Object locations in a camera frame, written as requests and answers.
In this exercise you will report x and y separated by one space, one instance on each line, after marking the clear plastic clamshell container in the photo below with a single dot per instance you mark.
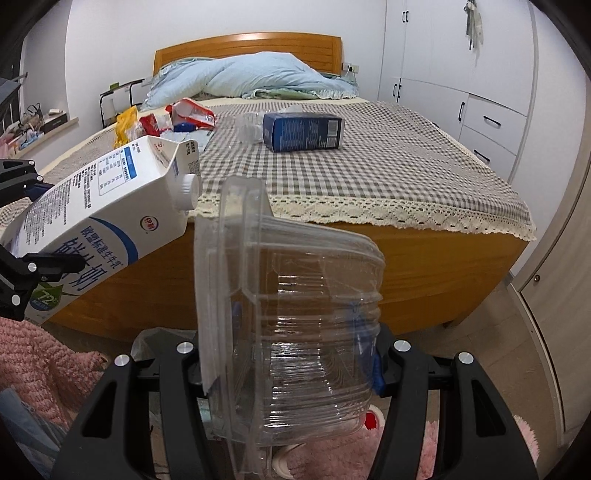
300 323

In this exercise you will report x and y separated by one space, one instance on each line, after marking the pale green ruffled pillow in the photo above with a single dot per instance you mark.
323 92

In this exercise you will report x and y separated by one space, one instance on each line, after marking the black rectangular box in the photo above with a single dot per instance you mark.
57 121

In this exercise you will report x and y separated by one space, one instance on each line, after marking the light wood-grain door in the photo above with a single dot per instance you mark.
563 300

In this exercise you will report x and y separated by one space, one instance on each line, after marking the light blue ruffled pillow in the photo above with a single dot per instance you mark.
166 87

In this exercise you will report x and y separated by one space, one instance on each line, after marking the red packet with white label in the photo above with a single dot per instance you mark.
154 123

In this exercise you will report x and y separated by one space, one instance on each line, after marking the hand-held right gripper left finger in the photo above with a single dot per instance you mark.
182 369

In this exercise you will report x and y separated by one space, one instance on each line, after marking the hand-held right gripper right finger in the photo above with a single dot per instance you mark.
378 369

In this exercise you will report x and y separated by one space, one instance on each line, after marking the wooden headboard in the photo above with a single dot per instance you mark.
277 44

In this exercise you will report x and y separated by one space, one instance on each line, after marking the yellow food packet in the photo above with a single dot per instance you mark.
125 124

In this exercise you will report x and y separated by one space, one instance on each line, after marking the grey checked lace-edged blanket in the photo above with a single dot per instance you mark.
369 175

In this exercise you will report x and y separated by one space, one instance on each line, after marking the light blue packet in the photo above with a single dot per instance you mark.
187 137

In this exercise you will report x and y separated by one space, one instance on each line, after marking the pink chenille rug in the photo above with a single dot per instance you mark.
41 364

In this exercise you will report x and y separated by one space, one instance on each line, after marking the patterned handbag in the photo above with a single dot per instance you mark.
33 115

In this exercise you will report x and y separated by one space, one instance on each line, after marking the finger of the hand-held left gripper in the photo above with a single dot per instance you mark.
37 191
46 265

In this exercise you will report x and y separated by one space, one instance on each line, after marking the black frame side table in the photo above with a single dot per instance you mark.
121 87

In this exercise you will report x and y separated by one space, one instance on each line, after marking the red and white snack bag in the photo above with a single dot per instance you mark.
196 113

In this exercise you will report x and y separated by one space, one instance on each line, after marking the white window sill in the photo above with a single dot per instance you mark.
51 131

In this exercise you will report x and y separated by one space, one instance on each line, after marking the white wall socket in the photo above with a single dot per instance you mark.
352 69

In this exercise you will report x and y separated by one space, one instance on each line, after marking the white wardrobe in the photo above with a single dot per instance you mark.
438 46

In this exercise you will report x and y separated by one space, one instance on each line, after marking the colourful small clutter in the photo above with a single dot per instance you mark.
9 141

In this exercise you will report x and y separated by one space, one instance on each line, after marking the clear sticker-decorated plastic bottle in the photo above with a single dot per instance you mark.
244 129

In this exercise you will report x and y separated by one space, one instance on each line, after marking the leaf-print plastic trash bag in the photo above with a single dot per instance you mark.
147 345

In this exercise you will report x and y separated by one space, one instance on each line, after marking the white milk carton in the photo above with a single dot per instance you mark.
106 207

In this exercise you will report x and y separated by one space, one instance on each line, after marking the hanging pale cloth bundle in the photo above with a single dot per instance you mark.
473 23

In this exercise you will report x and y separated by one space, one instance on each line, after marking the dark blue cardboard box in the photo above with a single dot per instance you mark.
300 131

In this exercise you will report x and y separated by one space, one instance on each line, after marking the dark metal frame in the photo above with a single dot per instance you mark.
9 92

